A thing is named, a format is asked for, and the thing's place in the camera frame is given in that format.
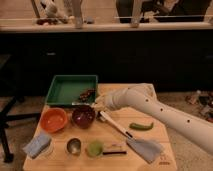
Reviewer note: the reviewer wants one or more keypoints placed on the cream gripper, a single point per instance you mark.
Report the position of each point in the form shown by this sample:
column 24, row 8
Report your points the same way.
column 99, row 104

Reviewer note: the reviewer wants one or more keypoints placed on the silver metal fork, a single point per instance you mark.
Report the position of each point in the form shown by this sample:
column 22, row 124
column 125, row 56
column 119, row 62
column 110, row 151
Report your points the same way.
column 81, row 104

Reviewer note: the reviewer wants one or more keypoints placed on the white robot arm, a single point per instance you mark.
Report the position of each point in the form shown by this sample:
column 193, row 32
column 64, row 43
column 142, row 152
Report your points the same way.
column 142, row 97

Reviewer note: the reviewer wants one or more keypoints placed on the orange bowl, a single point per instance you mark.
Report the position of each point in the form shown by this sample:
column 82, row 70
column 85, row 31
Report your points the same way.
column 53, row 120

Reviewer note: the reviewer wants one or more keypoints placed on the brown food item in tray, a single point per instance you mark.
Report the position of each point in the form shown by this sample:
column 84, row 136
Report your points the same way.
column 86, row 94

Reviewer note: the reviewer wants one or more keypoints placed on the green pepper toy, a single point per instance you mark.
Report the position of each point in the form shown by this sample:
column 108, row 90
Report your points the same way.
column 140, row 127

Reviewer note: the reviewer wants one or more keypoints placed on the green plastic tray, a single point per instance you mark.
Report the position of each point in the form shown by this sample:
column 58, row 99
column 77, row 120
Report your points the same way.
column 65, row 90

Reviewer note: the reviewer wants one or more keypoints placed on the green cup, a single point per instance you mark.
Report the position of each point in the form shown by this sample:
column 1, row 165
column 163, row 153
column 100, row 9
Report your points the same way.
column 94, row 148

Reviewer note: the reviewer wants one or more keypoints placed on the small metal cup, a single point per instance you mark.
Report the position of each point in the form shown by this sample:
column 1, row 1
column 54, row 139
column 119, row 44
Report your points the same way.
column 74, row 146

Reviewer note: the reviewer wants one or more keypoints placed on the black chair base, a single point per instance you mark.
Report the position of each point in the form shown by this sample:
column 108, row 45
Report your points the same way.
column 5, row 118

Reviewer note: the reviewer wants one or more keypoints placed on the white handled spatula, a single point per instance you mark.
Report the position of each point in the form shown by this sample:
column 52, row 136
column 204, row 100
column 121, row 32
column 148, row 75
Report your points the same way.
column 104, row 116

